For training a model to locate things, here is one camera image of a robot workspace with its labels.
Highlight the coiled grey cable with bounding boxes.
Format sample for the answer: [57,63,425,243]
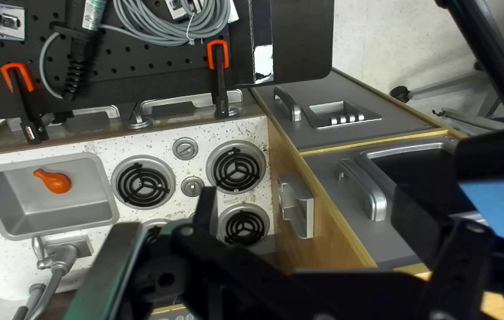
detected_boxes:
[100,0,233,47]

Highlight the large silver door handle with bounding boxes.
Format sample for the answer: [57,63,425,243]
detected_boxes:
[338,157,391,223]

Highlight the black camera tripod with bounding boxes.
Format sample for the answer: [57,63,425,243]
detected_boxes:
[389,0,504,125]

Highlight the silver side bracket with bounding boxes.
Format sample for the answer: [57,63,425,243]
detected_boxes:
[277,179,316,239]

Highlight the grey oven door handle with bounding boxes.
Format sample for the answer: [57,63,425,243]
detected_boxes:
[139,99,198,120]

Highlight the thin grey cable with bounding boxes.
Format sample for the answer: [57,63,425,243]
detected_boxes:
[38,29,68,101]

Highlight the round silver stove knob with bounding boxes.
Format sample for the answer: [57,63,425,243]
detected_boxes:
[173,134,201,161]
[180,173,206,198]

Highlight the blue flat piece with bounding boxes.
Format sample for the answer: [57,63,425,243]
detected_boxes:
[458,175,504,241]

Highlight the black coil stove burner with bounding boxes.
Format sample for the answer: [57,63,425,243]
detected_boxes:
[111,156,178,209]
[219,202,274,246]
[206,140,269,193]

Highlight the wooden toy kitchen unit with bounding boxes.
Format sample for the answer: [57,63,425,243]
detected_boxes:
[0,67,504,320]

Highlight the orange pear-shaped toy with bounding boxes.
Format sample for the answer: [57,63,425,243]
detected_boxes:
[33,166,75,195]

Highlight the orange black clamp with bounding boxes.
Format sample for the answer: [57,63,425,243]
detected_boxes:
[205,38,233,118]
[0,60,50,145]

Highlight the silver toy faucet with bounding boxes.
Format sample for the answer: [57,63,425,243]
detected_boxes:
[11,241,82,320]

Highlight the black pegboard base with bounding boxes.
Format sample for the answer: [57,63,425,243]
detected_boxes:
[0,0,256,122]

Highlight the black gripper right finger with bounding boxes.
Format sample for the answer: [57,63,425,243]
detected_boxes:
[423,216,494,320]

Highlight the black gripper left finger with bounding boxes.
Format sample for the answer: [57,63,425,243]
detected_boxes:
[63,184,249,320]

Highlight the black flat panel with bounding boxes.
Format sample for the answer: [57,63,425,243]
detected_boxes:
[269,0,336,81]

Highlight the grey toy sink basin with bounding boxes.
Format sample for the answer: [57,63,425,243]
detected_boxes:
[0,150,121,241]

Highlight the small silver door handle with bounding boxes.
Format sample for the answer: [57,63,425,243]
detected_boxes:
[272,85,304,124]

